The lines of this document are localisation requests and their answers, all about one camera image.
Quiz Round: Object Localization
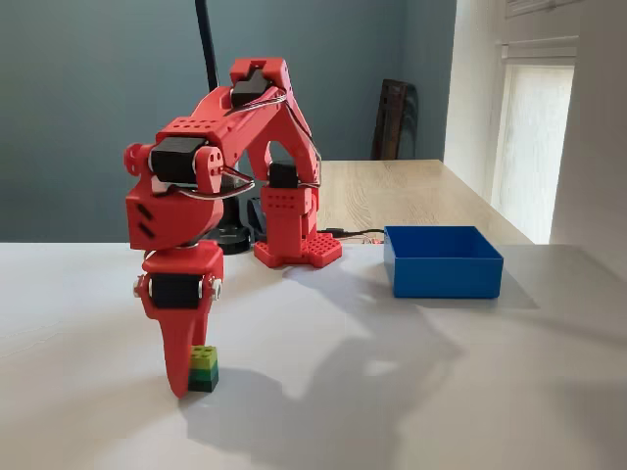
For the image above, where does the green lego brick stack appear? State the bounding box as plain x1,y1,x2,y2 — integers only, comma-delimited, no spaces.
188,345,219,393

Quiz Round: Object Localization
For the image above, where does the blue plastic bin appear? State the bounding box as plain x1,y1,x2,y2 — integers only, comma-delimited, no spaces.
383,225,505,300

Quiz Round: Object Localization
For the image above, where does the black table clamp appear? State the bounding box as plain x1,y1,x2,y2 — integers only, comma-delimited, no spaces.
246,195,268,242

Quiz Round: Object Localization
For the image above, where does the black gooseneck stand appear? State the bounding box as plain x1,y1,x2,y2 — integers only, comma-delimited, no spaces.
194,0,256,256

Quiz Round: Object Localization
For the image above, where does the dark wooden leaning board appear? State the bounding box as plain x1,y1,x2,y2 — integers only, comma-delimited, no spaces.
370,78,419,162

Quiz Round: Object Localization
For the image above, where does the white roller blind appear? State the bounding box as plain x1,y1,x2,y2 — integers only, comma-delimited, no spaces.
489,33,580,245

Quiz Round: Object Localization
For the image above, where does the black cable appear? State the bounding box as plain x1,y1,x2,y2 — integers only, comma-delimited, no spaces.
317,226,390,242

